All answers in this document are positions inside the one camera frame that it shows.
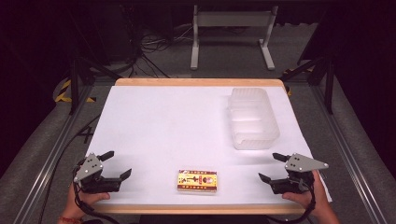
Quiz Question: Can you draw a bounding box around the person's right hand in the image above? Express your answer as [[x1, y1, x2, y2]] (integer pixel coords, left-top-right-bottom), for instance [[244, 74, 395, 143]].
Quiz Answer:
[[281, 170, 341, 224]]

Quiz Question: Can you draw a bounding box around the aluminium rail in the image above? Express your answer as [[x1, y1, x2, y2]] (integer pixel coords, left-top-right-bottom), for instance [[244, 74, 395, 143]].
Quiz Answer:
[[311, 85, 390, 224], [12, 85, 94, 224]]

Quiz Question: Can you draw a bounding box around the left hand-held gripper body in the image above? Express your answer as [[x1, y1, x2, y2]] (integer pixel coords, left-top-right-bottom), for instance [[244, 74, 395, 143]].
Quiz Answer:
[[73, 152, 122, 194]]

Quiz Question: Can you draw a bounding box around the black cable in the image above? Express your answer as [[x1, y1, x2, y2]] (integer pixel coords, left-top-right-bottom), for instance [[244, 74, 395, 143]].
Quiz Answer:
[[72, 167, 120, 224], [264, 181, 317, 224]]

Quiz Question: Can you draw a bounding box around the white paper sheet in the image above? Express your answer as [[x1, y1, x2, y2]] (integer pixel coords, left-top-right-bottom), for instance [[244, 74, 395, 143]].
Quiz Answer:
[[85, 85, 333, 205]]

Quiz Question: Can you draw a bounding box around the translucent plastic container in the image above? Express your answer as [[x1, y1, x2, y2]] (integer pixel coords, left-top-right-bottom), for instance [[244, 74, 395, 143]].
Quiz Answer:
[[227, 87, 281, 151]]

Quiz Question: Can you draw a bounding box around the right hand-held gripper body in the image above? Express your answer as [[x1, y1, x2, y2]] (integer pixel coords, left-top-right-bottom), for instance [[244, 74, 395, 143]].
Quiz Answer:
[[269, 152, 330, 195]]

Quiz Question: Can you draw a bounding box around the yellow and black hazard tape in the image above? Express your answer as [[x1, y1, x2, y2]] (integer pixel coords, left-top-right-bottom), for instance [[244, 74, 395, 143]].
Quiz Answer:
[[54, 79, 96, 104]]

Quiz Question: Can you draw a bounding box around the red bracelet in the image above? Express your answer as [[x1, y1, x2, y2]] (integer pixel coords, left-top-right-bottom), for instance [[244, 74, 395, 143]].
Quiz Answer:
[[58, 216, 83, 224]]

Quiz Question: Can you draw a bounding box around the white metal stand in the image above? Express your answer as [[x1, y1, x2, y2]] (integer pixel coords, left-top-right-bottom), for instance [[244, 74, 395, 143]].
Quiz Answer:
[[190, 4, 280, 71]]

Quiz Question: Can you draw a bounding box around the person's left hand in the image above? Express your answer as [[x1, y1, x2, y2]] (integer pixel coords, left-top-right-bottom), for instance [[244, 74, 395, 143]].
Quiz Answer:
[[59, 182, 111, 222]]

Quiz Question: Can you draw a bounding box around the yellow and red box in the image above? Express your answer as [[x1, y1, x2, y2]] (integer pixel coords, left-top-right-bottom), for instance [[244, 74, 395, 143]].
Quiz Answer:
[[177, 169, 219, 193]]

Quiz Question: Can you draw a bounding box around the bundle of floor cables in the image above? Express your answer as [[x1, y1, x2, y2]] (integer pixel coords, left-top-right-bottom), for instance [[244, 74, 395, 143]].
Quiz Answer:
[[108, 22, 194, 78]]

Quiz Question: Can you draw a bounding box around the black metal stand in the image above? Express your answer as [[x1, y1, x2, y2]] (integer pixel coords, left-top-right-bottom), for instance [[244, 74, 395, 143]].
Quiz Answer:
[[68, 56, 123, 116], [279, 55, 335, 115]]

